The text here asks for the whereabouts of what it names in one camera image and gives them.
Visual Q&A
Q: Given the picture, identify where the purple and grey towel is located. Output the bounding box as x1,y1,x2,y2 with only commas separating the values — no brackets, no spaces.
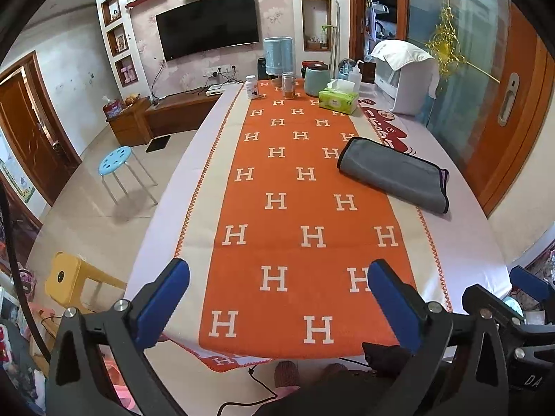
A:
337,137,450,214

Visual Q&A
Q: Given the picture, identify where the white tablecloth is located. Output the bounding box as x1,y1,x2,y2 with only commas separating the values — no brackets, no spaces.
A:
124,79,512,369

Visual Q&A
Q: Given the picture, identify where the yellow plastic stool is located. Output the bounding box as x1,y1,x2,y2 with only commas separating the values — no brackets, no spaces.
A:
44,252,127,314

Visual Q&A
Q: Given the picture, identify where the orange H-pattern table runner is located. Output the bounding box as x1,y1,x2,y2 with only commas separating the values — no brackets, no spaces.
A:
197,78,418,373

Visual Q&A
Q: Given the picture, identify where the blue plastic stool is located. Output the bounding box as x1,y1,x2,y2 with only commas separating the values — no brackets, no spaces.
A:
97,145,160,207

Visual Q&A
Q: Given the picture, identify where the wooden sliding door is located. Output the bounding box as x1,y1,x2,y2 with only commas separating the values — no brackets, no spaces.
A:
463,4,554,214

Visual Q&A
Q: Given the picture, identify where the wooden TV cabinet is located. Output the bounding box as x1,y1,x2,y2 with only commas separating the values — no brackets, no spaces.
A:
107,92,219,147

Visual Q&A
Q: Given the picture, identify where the white countertop appliance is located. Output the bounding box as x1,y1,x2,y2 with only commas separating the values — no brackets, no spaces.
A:
374,57,439,116

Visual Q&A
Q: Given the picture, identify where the green tissue pack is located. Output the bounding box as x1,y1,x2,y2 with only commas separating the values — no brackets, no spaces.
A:
318,88,358,115

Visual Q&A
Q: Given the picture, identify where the wooden entrance door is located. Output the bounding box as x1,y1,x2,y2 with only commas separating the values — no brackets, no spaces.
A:
1,52,81,206

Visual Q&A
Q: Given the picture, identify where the small white pill bottle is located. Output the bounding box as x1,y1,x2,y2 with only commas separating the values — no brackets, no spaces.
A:
245,74,259,99

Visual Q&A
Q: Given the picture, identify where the white squeeze bottle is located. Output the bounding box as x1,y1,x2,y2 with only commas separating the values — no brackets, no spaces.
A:
348,60,364,93

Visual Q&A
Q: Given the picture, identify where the white cloth on appliance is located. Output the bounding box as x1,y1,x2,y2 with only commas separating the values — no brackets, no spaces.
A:
370,40,439,99

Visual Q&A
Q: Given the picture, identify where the gold hanging ornament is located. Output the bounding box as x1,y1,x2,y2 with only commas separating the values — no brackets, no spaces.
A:
425,4,501,84

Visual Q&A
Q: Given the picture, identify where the teal canister with lid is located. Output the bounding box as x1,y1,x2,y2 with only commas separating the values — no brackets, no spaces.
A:
304,62,330,97

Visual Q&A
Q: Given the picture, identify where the glass jar with amber contents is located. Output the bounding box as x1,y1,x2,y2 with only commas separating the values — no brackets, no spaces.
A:
281,71,296,99

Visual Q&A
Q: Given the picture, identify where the blue table lamp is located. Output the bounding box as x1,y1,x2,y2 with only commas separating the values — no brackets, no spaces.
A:
263,37,294,88

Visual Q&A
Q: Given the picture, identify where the black cable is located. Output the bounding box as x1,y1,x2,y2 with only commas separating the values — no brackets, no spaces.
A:
215,365,279,416

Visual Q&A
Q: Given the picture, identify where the black wall television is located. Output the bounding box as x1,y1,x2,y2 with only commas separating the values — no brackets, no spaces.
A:
156,0,259,61

